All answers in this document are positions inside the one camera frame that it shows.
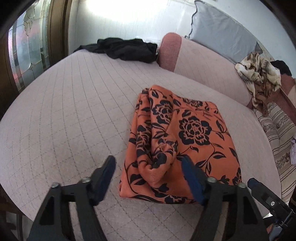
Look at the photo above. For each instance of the small black garment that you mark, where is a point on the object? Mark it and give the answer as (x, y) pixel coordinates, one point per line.
(283, 67)

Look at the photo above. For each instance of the striped floral mattress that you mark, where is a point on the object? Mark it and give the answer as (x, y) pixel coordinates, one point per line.
(277, 132)

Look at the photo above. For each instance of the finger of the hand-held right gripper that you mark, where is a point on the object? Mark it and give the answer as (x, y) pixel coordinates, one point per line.
(266, 197)

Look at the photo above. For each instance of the lilac cloth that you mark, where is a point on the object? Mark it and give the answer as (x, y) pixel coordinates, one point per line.
(294, 150)

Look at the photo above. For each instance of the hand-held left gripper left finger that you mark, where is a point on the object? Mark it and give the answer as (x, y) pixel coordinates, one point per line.
(108, 176)

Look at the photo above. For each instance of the grey pillow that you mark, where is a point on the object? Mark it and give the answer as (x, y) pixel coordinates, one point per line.
(219, 30)

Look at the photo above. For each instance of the brown wooden door frame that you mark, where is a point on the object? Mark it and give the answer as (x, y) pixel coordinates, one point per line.
(57, 30)

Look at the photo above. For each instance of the orange black floral cloth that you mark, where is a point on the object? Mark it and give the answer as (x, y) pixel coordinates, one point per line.
(196, 139)

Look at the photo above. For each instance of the pink quilted bed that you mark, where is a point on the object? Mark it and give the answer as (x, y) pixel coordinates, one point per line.
(69, 115)

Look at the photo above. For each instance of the brown white patterned garment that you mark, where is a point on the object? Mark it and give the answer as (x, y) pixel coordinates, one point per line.
(259, 71)

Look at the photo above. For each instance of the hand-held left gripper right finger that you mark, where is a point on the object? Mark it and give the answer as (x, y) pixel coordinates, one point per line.
(193, 183)

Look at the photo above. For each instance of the maroon and pink cushion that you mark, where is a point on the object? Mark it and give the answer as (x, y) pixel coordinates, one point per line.
(289, 88)

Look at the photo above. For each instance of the pink bolster cushion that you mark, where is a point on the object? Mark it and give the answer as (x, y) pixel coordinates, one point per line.
(203, 67)

